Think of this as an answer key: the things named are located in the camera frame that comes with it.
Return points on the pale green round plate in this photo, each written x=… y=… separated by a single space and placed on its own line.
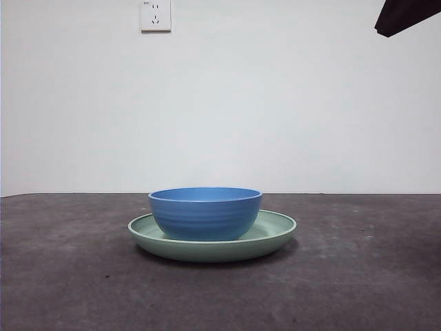
x=206 y=251

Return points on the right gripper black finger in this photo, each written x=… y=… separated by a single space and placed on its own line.
x=403 y=15

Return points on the blue ribbed bowl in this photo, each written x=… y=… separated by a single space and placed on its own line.
x=206 y=217

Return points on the white wall power socket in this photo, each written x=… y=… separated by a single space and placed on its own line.
x=155 y=17

